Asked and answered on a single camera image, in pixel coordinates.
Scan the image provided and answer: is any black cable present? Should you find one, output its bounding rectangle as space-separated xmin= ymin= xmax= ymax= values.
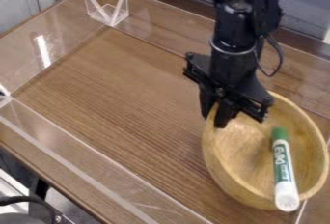
xmin=0 ymin=195 xmax=58 ymax=224

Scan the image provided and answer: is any brown wooden bowl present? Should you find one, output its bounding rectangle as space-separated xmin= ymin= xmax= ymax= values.
xmin=201 ymin=93 xmax=330 ymax=210

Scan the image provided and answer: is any green white marker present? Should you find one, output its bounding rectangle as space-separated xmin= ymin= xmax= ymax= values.
xmin=272 ymin=127 xmax=300 ymax=212

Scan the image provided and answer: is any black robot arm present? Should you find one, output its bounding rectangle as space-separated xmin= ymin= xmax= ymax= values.
xmin=184 ymin=0 xmax=282 ymax=128

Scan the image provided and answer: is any clear acrylic corner bracket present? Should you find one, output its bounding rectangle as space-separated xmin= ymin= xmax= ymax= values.
xmin=84 ymin=0 xmax=128 ymax=27

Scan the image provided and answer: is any clear acrylic tray wall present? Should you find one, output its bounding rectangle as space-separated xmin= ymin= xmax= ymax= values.
xmin=0 ymin=96 xmax=211 ymax=224

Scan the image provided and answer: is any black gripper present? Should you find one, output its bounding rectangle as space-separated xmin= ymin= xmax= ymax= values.
xmin=183 ymin=52 xmax=275 ymax=128

